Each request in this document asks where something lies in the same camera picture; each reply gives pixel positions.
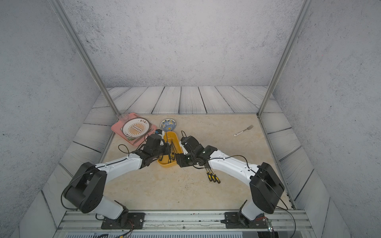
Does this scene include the yellow storage box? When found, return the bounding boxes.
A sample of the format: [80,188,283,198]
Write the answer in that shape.
[157,131,183,168]

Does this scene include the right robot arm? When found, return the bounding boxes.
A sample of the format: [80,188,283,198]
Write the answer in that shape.
[176,136,285,221]

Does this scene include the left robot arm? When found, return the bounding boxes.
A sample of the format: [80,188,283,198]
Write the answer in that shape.
[61,134,170,220]

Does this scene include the blue patterned small dish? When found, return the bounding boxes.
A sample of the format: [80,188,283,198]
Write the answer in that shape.
[160,119,177,132]

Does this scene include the white round plate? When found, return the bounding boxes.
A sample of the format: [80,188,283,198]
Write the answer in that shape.
[121,118,150,138]

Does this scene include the pink tray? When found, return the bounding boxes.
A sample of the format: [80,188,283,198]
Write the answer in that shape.
[111,113,157,146]

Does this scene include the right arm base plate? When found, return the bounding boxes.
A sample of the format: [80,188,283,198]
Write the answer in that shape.
[220,212,268,229]

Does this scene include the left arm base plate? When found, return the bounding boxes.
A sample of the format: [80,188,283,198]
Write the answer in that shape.
[101,212,145,230]

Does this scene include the aluminium front rail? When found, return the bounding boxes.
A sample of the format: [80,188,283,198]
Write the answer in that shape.
[54,210,316,238]

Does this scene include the metal frame post left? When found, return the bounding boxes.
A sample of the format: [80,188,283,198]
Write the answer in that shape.
[49,0,121,117]

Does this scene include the metal frame post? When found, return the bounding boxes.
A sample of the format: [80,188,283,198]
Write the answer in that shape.
[49,0,121,117]
[257,0,313,118]

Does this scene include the metal frame post right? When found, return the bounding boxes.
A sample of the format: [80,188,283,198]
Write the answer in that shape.
[257,0,313,118]

